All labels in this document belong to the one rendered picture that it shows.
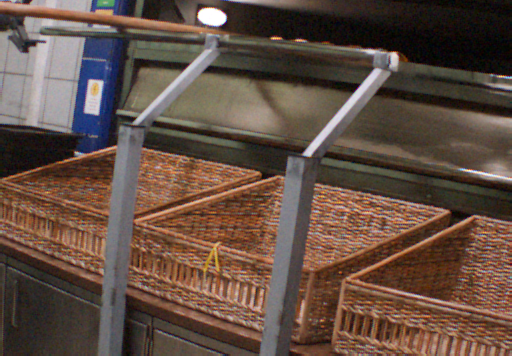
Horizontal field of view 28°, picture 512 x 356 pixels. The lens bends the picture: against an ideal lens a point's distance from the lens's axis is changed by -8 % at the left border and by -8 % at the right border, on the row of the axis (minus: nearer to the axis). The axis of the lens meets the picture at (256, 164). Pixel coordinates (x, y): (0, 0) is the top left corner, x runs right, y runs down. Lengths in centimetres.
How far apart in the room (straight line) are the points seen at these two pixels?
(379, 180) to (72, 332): 84
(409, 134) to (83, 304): 87
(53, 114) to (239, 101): 84
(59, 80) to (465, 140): 155
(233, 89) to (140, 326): 85
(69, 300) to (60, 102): 109
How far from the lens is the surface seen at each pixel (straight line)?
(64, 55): 354
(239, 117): 291
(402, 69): 260
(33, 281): 271
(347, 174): 269
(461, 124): 251
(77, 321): 257
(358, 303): 205
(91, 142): 333
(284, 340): 205
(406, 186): 258
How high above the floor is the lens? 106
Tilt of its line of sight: 4 degrees down
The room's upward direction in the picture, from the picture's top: 8 degrees clockwise
